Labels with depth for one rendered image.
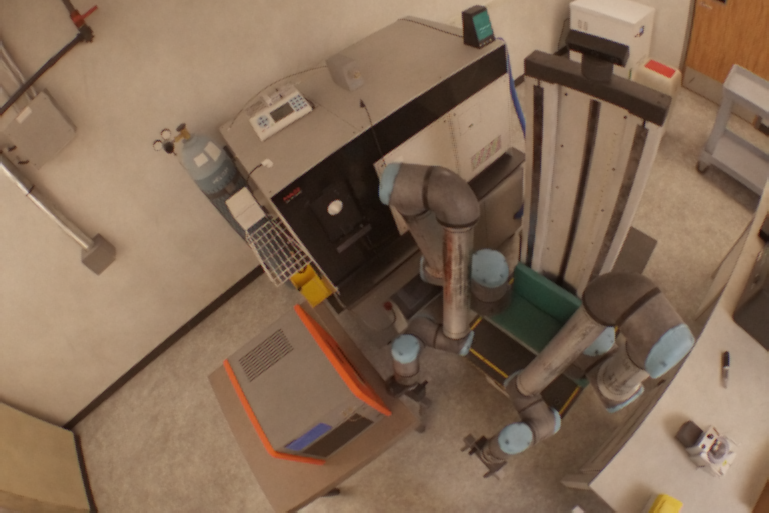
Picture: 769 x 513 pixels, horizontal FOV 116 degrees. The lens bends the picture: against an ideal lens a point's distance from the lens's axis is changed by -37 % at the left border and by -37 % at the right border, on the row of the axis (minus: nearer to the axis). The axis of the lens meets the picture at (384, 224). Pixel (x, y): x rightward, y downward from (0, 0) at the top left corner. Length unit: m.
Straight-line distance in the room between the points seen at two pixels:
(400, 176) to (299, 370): 0.70
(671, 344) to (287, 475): 1.46
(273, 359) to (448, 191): 0.81
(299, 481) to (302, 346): 0.65
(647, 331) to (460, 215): 0.51
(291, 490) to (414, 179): 1.32
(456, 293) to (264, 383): 0.70
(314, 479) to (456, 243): 1.12
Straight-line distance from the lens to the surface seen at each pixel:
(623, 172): 0.95
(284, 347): 1.33
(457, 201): 0.92
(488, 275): 1.41
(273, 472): 1.74
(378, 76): 1.65
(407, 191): 0.94
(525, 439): 1.16
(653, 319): 0.77
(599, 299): 0.82
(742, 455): 1.62
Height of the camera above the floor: 2.22
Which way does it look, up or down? 49 degrees down
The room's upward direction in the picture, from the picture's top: 23 degrees counter-clockwise
